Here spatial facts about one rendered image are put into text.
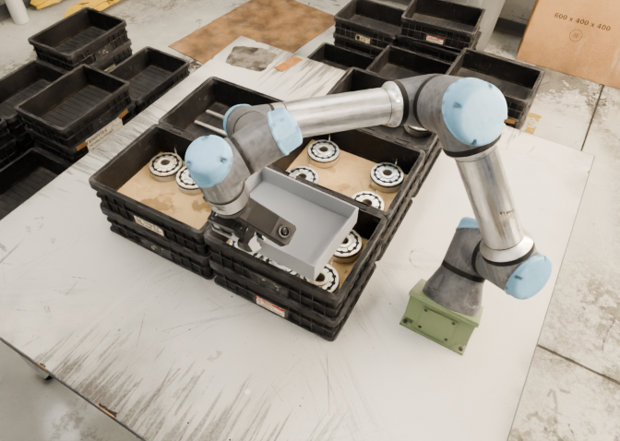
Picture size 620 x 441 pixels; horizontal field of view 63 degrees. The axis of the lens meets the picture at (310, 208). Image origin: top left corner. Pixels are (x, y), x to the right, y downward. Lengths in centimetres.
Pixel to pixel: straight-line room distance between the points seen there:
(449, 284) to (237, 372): 58
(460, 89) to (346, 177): 71
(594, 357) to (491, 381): 108
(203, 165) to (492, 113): 53
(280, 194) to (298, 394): 50
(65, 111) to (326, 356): 174
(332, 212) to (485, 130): 42
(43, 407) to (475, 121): 189
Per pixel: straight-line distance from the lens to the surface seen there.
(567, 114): 360
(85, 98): 268
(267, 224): 96
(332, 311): 129
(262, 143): 83
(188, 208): 155
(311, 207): 123
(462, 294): 133
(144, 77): 293
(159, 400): 140
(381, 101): 105
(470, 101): 97
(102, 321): 154
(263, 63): 234
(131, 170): 167
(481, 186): 108
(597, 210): 304
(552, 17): 393
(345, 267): 139
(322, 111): 100
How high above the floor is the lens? 197
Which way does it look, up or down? 49 degrees down
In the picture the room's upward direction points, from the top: 2 degrees clockwise
